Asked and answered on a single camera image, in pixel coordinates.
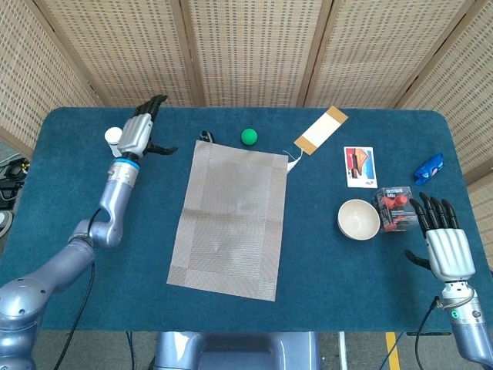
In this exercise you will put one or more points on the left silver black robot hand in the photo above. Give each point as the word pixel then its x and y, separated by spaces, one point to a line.
pixel 135 133

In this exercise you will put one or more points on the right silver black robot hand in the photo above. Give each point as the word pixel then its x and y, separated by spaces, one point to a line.
pixel 448 252

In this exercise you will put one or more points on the white bowl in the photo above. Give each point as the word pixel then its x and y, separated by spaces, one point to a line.
pixel 359 219

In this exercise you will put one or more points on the beige woven placemat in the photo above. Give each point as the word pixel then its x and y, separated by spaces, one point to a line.
pixel 231 223

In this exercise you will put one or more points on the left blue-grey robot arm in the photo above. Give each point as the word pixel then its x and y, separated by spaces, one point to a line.
pixel 58 270

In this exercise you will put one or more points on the white paper cup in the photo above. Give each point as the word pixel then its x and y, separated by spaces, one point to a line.
pixel 112 136

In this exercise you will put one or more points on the clear box with red contents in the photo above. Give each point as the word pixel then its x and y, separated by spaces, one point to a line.
pixel 394 210

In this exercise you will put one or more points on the small black clip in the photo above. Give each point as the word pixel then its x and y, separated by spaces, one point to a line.
pixel 206 135

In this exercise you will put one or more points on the blue snack packet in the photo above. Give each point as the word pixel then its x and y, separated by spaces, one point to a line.
pixel 428 168

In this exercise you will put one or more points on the green ball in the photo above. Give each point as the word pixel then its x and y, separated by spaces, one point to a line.
pixel 249 136

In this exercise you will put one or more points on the blue table cloth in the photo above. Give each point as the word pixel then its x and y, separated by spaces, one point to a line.
pixel 327 270

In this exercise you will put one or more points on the picture postcard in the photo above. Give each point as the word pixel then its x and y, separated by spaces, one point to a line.
pixel 360 167

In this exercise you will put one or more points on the bamboo folding screen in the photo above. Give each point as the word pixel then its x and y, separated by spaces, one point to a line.
pixel 250 50

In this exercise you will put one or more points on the white table leg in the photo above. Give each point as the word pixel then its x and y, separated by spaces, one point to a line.
pixel 342 350

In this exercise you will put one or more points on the grey round floor object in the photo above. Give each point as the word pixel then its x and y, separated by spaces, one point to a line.
pixel 4 221

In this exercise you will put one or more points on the cream bookmark with tassel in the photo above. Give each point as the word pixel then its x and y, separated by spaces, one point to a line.
pixel 321 131

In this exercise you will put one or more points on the blue-grey robot torso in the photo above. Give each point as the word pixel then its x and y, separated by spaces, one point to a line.
pixel 239 352

